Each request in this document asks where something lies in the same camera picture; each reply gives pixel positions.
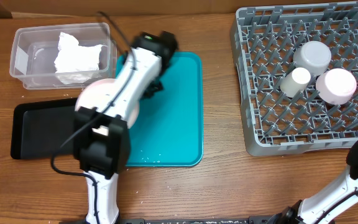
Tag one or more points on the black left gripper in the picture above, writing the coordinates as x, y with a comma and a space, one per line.
148, 96

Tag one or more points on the large pink plate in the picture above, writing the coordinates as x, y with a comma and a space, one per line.
95, 90

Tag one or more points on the white napkin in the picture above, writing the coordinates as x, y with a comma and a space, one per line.
74, 60

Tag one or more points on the pale green cup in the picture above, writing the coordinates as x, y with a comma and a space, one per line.
297, 80

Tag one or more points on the grey bowl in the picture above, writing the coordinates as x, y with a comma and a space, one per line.
314, 56

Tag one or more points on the small pink saucer plate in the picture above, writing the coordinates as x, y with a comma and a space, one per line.
336, 86

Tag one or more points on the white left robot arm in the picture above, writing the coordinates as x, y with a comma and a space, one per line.
102, 145

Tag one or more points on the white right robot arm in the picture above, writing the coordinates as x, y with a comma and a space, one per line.
334, 199

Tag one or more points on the clear plastic waste bin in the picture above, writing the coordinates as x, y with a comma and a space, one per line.
35, 49

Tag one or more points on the grey dishwasher rack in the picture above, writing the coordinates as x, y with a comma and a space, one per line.
263, 41

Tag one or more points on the teal serving tray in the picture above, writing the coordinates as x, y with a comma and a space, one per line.
168, 131

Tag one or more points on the black tray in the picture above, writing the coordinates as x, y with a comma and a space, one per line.
40, 128

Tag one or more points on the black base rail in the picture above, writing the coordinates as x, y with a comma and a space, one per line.
249, 220

